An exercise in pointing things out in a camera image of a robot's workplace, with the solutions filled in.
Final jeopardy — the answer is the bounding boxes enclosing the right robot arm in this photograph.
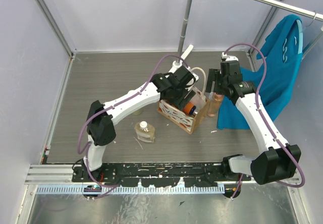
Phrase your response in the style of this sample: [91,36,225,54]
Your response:
[206,60,301,185]

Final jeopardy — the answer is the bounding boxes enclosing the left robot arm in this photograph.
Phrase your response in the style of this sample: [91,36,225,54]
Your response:
[83,66,199,182]

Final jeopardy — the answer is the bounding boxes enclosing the light blue clothes hanger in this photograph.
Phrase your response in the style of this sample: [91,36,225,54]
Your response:
[294,19,304,54]

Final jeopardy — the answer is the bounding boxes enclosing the teal blue t-shirt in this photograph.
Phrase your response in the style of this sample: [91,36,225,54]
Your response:
[217,14,305,130]

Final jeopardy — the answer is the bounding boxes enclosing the green bottle white cap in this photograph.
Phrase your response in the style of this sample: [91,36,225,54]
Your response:
[133,108,143,116]

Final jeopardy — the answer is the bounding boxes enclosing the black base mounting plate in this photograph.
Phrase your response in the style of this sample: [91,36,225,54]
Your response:
[72,161,252,187]

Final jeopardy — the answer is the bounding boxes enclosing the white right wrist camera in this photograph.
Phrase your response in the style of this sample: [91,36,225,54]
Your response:
[221,52,238,62]

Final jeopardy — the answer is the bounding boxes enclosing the pink cap peach bottle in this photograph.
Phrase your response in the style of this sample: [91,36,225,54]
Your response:
[207,92,224,117]

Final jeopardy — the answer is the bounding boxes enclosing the clear yellowish soap bottle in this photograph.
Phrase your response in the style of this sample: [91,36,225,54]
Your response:
[135,121,155,143]

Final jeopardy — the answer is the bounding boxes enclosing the horizontal metal rack bar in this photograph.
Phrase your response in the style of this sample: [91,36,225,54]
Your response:
[254,0,322,22]

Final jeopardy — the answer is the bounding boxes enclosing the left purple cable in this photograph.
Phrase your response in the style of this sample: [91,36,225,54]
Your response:
[77,54,192,199]

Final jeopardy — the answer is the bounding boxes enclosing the orange pump bottle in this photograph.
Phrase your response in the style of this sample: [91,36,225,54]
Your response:
[182,102,197,116]

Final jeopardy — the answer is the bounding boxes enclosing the white slotted cable duct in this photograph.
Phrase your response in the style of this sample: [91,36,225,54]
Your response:
[36,184,225,195]

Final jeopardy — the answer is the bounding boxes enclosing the white rack base foot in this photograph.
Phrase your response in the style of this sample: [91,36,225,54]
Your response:
[169,44,194,73]

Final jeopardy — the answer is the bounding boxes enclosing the metal clothes rack pole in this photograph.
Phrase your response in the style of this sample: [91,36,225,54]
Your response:
[177,0,193,56]

